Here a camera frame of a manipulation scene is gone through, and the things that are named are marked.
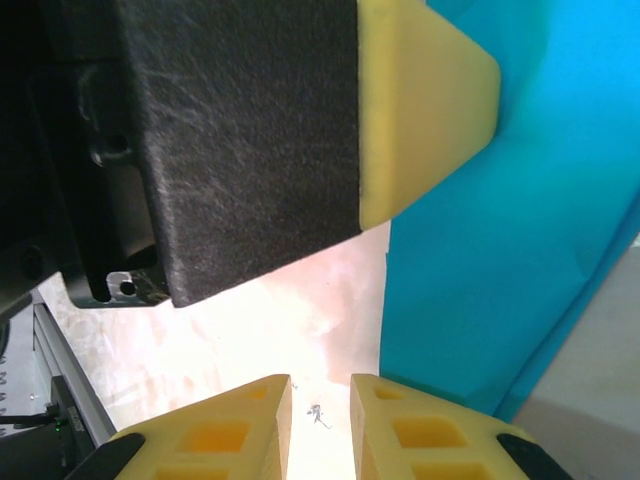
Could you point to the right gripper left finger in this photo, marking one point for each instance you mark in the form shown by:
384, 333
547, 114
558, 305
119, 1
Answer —
220, 435

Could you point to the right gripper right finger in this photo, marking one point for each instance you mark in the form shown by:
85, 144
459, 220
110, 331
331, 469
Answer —
430, 435

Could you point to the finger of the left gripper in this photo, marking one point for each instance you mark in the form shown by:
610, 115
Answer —
275, 125

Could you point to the blue square paper sheet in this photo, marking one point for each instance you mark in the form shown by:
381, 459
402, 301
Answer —
500, 250

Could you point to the small black control board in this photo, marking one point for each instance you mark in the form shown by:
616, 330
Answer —
75, 425

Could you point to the long aluminium mounting rail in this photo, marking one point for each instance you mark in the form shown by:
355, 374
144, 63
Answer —
75, 360

